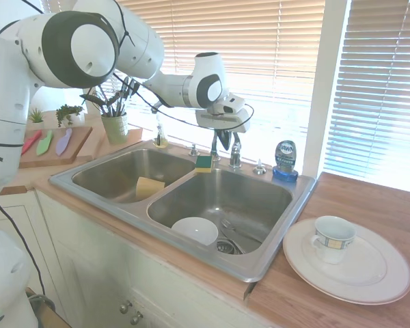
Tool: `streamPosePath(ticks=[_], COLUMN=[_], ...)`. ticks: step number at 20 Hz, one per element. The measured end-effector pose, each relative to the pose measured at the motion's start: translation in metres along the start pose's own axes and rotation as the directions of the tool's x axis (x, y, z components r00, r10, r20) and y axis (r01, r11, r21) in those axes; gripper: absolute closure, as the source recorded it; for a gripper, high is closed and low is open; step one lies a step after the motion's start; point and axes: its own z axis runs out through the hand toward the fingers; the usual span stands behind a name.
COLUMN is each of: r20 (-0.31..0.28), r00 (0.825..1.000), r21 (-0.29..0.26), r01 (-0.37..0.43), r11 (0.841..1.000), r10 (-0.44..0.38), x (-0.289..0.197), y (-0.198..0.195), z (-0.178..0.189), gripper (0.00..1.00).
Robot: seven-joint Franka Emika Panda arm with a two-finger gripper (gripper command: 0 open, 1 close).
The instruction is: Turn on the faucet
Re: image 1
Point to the large white dinner plate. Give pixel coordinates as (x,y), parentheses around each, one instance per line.
(379,280)

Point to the white ceramic bowl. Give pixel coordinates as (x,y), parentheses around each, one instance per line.
(195,230)

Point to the green plastic knife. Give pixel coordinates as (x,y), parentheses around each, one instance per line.
(45,143)

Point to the dark long-leaf plant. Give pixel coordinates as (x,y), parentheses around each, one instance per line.
(111,102)

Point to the silver butter knife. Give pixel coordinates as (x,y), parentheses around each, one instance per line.
(241,236)

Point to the chrome sink sprayer nozzle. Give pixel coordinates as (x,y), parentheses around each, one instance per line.
(193,150)

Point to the purple plastic knife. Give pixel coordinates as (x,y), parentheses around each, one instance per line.
(64,141)

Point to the red plastic knife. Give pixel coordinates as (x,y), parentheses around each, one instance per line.
(30,141)

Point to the yellow and green sponge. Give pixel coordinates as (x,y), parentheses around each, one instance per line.
(204,164)

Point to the white kitchen cabinet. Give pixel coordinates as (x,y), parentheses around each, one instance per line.
(99,266)

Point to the spiky green plant in pot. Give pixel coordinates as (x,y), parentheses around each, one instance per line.
(36,118)

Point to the pale green plant pot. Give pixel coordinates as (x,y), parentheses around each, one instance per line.
(115,129)

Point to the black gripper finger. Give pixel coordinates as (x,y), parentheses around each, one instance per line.
(237,136)
(225,139)

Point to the silver fork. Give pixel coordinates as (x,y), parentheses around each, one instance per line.
(228,224)

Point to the stainless steel double sink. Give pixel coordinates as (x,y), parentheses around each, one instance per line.
(270,253)

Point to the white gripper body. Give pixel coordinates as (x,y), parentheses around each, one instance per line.
(222,121)

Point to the chrome faucet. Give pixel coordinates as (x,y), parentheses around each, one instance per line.
(214,147)

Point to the white patterned teacup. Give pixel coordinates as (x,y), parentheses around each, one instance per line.
(331,246)

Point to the wide window blinds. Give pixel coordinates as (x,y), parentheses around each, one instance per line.
(259,51)

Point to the narrow window blinds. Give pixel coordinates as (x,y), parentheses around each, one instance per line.
(382,85)

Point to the wooden cutting board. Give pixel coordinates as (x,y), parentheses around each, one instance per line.
(78,143)

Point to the trailing succulent in white pot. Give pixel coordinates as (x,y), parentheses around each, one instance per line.
(68,112)

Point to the glass pump soap bottle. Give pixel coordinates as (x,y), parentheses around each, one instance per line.
(160,136)

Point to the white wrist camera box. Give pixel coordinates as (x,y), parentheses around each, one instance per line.
(229,104)

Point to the blue dish soap bottle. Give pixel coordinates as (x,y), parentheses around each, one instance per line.
(285,157)

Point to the silver cabinet knob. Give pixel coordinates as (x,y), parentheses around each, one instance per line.
(136,318)
(124,307)

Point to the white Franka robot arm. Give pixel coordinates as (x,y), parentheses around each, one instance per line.
(89,51)

